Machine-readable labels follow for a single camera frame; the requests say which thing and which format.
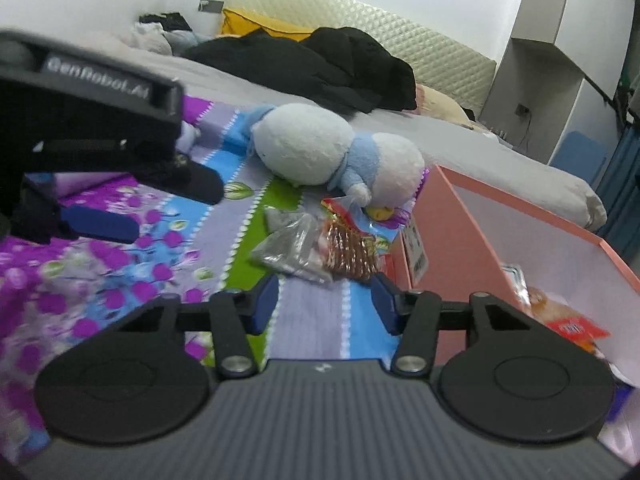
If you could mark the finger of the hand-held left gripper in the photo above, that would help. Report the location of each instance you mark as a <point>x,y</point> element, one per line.
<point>100,222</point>
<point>195,185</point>

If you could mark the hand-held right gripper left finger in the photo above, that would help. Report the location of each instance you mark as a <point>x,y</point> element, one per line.
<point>265,305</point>

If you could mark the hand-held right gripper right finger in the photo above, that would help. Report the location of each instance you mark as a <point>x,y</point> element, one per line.
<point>385,305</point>

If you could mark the orange clear snack bag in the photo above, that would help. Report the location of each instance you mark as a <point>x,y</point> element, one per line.
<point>292,255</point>

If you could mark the brown sticks snack packet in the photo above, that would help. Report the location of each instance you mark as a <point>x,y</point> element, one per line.
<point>350,252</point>

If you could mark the pink cardboard box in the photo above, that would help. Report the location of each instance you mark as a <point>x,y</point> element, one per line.
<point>450,240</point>

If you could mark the clear yellow snack packet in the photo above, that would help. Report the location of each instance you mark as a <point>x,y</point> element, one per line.
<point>380,212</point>

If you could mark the orange snack packet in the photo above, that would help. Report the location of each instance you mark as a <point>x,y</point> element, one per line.
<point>565,320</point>

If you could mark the purple floral striped bedsheet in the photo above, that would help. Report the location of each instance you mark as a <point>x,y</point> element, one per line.
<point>150,260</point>

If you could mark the pile of clothes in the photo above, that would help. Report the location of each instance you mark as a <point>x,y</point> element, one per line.
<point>160,35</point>

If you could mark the white and blue plush toy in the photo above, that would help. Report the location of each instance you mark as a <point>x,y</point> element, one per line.
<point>310,145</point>

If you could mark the black clothing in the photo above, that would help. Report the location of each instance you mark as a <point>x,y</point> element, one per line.
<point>320,70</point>

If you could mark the grey blanket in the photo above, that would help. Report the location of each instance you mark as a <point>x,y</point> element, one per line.
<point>475,160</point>

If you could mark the yellow pillow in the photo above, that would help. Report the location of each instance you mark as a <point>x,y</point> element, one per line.
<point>260,25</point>

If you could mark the small bottles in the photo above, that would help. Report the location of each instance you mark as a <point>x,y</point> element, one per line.
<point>501,133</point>

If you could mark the beige pillow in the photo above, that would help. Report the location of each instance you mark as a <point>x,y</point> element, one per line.
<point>442,105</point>

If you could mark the blue board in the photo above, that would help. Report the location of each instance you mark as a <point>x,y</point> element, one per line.
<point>577,157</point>

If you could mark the cream quilted headboard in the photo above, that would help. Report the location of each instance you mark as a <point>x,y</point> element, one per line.
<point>400,35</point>

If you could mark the white cabinet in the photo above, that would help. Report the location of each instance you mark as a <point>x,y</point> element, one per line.
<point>550,35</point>

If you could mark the wall outlet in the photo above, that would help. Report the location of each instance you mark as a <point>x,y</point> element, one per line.
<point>523,109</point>

